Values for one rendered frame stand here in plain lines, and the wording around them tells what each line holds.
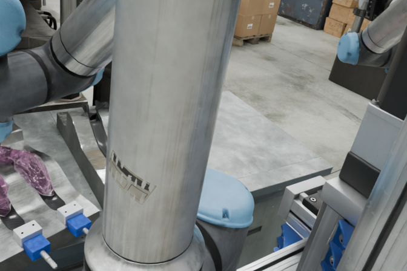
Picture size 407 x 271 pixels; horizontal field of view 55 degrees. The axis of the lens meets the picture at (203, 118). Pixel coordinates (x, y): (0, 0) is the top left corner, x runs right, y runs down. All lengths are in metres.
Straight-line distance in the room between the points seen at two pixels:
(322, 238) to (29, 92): 0.46
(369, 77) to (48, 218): 4.28
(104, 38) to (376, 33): 0.66
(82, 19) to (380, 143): 0.41
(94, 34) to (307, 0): 7.62
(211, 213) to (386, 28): 0.63
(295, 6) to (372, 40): 7.23
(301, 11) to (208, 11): 7.86
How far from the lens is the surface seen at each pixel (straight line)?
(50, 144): 1.42
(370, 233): 0.52
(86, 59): 0.51
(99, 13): 0.47
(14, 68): 0.52
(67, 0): 1.62
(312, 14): 7.95
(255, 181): 1.36
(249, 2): 5.58
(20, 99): 0.52
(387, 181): 0.48
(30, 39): 1.70
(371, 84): 4.90
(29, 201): 1.09
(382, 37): 0.96
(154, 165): 0.29
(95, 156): 1.21
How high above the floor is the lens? 1.56
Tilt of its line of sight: 27 degrees down
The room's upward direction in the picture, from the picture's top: 11 degrees clockwise
